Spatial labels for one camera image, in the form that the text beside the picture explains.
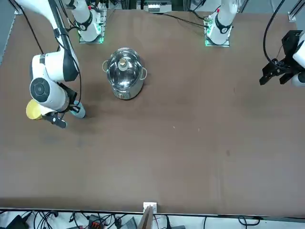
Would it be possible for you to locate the black cable across table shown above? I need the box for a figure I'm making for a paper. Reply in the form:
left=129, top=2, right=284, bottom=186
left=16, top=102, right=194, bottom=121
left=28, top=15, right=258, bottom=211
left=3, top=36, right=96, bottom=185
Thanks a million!
left=152, top=11, right=208, bottom=27

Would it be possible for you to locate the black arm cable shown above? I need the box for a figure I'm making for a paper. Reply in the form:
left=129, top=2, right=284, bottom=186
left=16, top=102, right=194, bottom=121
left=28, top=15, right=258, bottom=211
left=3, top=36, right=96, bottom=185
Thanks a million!
left=75, top=66, right=83, bottom=104
left=263, top=0, right=286, bottom=63
left=22, top=11, right=45, bottom=54

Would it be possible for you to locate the red and black device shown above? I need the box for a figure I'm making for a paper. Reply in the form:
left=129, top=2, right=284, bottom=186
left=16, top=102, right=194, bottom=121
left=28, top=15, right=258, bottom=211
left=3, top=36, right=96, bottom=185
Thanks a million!
left=88, top=214, right=105, bottom=229

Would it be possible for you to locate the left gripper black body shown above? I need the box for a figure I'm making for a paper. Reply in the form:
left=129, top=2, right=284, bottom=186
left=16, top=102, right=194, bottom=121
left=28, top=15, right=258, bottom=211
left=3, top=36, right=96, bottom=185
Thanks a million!
left=282, top=30, right=303, bottom=69

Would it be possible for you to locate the white edge bracket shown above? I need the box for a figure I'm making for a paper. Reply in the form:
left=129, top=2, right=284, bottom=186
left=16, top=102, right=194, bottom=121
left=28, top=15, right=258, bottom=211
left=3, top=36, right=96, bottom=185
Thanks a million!
left=143, top=202, right=158, bottom=213

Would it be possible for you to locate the stainless steel pot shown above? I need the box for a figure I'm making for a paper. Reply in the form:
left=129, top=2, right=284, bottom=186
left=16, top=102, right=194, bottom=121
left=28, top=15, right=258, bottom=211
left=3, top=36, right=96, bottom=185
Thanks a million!
left=102, top=47, right=148, bottom=101

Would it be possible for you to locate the pot lid with knob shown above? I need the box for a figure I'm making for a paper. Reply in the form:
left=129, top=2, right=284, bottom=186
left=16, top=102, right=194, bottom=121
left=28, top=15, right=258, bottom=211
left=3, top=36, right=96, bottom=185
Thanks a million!
left=106, top=48, right=143, bottom=89

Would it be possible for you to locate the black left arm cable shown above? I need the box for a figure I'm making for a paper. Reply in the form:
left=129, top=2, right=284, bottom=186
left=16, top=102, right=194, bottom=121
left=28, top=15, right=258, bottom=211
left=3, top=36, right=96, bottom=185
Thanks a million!
left=263, top=0, right=286, bottom=63

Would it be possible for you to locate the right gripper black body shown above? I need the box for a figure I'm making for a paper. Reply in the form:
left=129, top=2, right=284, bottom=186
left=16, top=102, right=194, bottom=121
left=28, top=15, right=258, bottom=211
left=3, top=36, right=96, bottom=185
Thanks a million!
left=59, top=82, right=77, bottom=108

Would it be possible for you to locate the grey power strip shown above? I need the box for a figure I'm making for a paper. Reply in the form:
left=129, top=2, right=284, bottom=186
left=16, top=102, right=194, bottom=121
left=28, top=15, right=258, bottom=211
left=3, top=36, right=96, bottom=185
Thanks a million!
left=145, top=1, right=173, bottom=13

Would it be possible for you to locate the black power adapter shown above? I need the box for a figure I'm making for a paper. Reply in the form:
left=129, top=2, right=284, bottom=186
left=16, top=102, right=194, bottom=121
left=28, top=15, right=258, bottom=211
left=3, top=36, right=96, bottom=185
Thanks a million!
left=6, top=214, right=29, bottom=229

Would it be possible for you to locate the blue plastic cup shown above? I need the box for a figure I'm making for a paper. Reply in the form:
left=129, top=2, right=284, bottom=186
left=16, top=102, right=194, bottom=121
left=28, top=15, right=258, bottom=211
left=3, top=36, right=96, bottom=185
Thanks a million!
left=71, top=101, right=86, bottom=119

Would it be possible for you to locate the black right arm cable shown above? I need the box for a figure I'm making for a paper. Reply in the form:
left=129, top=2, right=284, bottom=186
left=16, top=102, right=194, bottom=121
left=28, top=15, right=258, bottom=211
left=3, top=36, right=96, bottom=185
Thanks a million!
left=75, top=66, right=83, bottom=104
left=22, top=11, right=45, bottom=54

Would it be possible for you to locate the yellow plastic bowl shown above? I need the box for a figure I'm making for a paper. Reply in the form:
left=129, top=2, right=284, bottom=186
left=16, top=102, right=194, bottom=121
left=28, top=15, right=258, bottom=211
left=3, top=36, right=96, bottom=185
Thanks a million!
left=25, top=99, right=45, bottom=120

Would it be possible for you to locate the upright mount post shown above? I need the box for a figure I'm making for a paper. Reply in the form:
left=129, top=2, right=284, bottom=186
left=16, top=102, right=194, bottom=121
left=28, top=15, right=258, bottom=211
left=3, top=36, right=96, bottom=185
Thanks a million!
left=139, top=205, right=154, bottom=229

